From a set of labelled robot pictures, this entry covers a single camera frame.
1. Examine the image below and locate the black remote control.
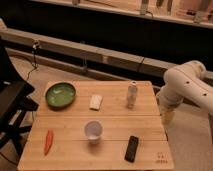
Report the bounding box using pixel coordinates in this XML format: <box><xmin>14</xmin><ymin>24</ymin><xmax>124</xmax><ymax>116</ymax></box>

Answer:
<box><xmin>125</xmin><ymin>136</ymin><xmax>139</xmax><ymax>162</ymax></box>

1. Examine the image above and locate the green bowl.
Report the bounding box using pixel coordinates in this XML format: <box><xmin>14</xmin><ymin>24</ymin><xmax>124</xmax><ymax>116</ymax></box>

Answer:
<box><xmin>45</xmin><ymin>82</ymin><xmax>76</xmax><ymax>108</ymax></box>

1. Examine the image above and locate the white paper cup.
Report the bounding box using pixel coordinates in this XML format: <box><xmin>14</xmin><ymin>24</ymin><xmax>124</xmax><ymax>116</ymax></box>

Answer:
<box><xmin>84</xmin><ymin>121</ymin><xmax>103</xmax><ymax>145</ymax></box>

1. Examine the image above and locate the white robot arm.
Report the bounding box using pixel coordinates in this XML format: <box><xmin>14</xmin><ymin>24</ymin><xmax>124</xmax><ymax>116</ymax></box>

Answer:
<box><xmin>156</xmin><ymin>60</ymin><xmax>213</xmax><ymax>125</ymax></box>

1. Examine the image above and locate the black cable on floor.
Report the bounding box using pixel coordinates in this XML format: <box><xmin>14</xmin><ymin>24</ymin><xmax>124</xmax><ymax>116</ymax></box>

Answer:
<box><xmin>25</xmin><ymin>40</ymin><xmax>42</xmax><ymax>83</ymax></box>

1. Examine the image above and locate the clear plastic bottle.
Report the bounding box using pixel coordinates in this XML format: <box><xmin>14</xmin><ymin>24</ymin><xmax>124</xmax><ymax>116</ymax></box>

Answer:
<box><xmin>127</xmin><ymin>81</ymin><xmax>138</xmax><ymax>108</ymax></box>

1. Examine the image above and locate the orange carrot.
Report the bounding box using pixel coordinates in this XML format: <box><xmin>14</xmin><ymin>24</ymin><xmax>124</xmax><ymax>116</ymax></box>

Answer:
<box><xmin>44</xmin><ymin>130</ymin><xmax>54</xmax><ymax>155</ymax></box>

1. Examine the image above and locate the white sponge block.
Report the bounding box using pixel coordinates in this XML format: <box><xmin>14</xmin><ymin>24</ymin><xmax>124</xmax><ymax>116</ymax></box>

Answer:
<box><xmin>89</xmin><ymin>95</ymin><xmax>103</xmax><ymax>110</ymax></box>

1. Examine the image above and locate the black chair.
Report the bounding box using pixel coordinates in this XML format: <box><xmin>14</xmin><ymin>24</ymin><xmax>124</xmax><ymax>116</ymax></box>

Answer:
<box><xmin>0</xmin><ymin>38</ymin><xmax>38</xmax><ymax>156</ymax></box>

